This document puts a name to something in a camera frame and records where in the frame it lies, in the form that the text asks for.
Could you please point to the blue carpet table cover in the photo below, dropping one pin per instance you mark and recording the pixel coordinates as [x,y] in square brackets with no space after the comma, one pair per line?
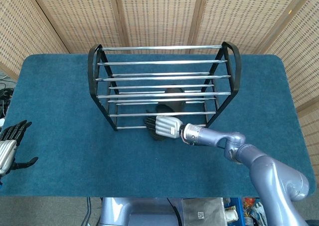
[74,148]

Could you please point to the black shoe rack chrome bars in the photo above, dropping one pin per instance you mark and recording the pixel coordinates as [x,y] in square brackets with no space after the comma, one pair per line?
[162,62]

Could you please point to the grey bag with QR label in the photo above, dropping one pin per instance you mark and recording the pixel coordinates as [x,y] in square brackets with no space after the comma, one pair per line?
[204,211]

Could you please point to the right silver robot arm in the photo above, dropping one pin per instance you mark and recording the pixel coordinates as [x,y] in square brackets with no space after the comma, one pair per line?
[269,171]

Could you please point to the blue plastic box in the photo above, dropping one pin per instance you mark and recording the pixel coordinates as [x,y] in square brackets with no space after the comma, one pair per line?
[238,203]

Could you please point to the wicker folding screen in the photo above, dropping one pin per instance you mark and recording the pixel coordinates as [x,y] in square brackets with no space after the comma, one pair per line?
[162,11]

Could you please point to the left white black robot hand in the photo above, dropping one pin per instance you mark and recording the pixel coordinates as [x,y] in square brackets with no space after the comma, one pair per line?
[6,151]

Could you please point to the silver blue robot torso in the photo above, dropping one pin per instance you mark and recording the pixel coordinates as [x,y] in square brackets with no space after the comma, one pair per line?
[124,211]

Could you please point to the black rubber slide sandal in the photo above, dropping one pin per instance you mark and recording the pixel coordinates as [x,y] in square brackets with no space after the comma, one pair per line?
[174,106]

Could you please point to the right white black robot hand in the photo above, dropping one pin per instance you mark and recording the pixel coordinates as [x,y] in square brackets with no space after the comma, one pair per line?
[165,126]

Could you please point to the colourful packets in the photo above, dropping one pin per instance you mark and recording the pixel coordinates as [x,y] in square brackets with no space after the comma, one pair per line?
[250,203]

